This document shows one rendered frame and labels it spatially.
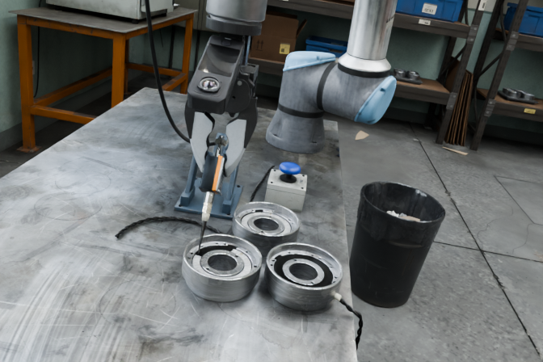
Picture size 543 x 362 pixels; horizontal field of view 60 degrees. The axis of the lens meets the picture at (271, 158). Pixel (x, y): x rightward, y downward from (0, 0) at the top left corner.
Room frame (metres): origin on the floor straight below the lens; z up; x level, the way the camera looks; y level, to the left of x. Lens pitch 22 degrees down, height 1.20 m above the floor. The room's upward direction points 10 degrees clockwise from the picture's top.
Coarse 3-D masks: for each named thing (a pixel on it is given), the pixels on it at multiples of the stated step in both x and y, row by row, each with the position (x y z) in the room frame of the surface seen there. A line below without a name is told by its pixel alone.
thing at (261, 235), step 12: (252, 204) 0.69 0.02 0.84; (264, 204) 0.70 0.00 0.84; (276, 204) 0.70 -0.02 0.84; (240, 216) 0.66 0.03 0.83; (264, 216) 0.68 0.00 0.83; (288, 216) 0.69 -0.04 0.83; (240, 228) 0.62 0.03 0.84; (252, 228) 0.63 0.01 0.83; (264, 228) 0.67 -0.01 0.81; (276, 228) 0.66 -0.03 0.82; (252, 240) 0.60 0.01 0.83; (264, 240) 0.60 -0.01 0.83; (276, 240) 0.60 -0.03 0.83; (288, 240) 0.61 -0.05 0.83; (264, 252) 0.61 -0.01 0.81
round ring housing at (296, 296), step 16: (272, 256) 0.56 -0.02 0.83; (320, 256) 0.58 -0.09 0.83; (272, 272) 0.51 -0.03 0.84; (288, 272) 0.53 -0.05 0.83; (304, 272) 0.56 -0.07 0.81; (320, 272) 0.55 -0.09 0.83; (336, 272) 0.55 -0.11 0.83; (272, 288) 0.51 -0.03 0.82; (288, 288) 0.49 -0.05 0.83; (304, 288) 0.49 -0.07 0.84; (320, 288) 0.49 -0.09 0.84; (336, 288) 0.51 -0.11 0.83; (288, 304) 0.50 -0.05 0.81; (304, 304) 0.49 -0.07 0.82; (320, 304) 0.50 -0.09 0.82
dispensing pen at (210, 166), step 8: (224, 136) 0.63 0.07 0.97; (216, 144) 0.62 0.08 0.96; (224, 144) 0.62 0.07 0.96; (216, 152) 0.61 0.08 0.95; (208, 160) 0.59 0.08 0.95; (216, 160) 0.59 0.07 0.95; (208, 168) 0.58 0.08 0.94; (216, 168) 0.58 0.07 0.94; (208, 176) 0.58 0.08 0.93; (200, 184) 0.57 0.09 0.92; (208, 184) 0.57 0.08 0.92; (208, 192) 0.58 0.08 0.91; (208, 200) 0.57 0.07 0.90; (208, 208) 0.57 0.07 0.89; (208, 216) 0.56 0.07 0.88; (200, 240) 0.54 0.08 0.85
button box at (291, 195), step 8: (272, 176) 0.80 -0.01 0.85; (280, 176) 0.80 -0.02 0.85; (296, 176) 0.82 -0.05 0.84; (304, 176) 0.82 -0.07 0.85; (272, 184) 0.77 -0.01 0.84; (280, 184) 0.77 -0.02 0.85; (288, 184) 0.78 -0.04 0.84; (296, 184) 0.78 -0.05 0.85; (304, 184) 0.79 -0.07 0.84; (272, 192) 0.77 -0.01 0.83; (280, 192) 0.77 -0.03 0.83; (288, 192) 0.76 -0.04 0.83; (296, 192) 0.76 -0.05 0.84; (304, 192) 0.76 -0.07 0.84; (264, 200) 0.77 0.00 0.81; (272, 200) 0.77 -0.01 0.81; (280, 200) 0.77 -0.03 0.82; (288, 200) 0.76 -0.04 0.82; (296, 200) 0.76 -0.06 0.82; (288, 208) 0.76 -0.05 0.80; (296, 208) 0.76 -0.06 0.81
